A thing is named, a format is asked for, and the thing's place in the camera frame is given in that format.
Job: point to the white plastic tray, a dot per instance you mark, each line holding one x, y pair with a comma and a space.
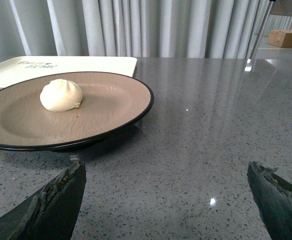
22, 68

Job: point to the grey pleated curtain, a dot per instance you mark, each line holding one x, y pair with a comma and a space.
134, 28

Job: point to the white steamed bun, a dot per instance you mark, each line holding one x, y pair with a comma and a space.
61, 95

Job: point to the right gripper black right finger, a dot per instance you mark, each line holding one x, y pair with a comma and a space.
273, 197

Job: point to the brown cardboard box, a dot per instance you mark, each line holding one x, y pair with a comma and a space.
280, 38

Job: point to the metal stand pole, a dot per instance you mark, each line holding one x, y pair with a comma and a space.
261, 29

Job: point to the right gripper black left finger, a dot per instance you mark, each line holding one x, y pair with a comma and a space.
51, 212

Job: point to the beige plate with black rim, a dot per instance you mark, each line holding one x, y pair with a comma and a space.
110, 103

